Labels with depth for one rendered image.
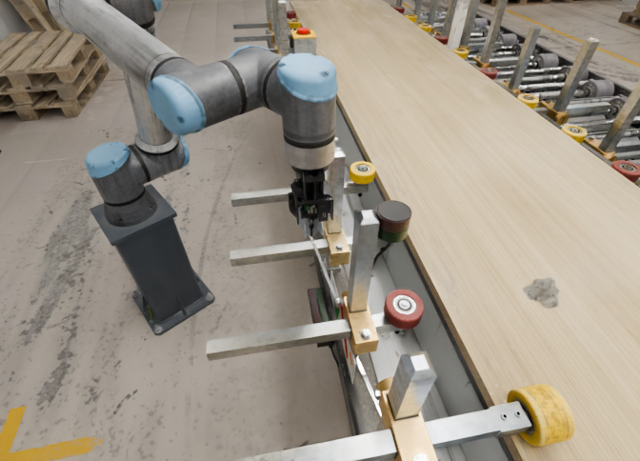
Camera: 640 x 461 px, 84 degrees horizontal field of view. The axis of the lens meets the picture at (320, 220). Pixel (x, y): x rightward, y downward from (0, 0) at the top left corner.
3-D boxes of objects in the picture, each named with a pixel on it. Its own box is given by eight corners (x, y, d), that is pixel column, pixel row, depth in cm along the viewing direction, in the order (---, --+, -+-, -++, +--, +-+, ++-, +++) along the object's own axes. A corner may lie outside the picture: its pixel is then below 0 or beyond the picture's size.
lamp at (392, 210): (370, 299, 73) (382, 223, 59) (362, 278, 77) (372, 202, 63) (396, 295, 74) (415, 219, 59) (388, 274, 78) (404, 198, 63)
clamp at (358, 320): (353, 355, 75) (355, 343, 72) (340, 302, 85) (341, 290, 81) (379, 350, 76) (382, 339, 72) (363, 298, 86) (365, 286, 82)
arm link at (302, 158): (281, 126, 65) (332, 121, 66) (283, 149, 68) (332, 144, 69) (286, 151, 58) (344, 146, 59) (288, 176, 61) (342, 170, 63)
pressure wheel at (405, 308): (385, 350, 78) (392, 322, 71) (374, 319, 84) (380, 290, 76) (419, 345, 79) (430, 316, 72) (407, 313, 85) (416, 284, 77)
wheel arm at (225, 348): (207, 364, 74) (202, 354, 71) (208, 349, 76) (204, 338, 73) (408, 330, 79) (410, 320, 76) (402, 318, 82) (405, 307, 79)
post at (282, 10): (285, 100, 198) (278, 0, 165) (284, 97, 200) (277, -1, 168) (291, 99, 198) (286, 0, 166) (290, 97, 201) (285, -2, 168)
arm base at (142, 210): (116, 233, 133) (105, 213, 126) (100, 209, 143) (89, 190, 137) (165, 211, 142) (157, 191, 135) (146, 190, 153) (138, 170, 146)
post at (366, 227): (346, 358, 91) (360, 221, 59) (343, 346, 94) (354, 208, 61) (359, 355, 92) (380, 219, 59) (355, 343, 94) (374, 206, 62)
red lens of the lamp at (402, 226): (381, 234, 60) (382, 225, 59) (370, 211, 64) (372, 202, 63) (414, 230, 61) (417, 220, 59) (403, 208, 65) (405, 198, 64)
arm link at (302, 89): (307, 46, 59) (351, 61, 53) (309, 116, 67) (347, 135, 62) (261, 60, 54) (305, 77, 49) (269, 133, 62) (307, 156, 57)
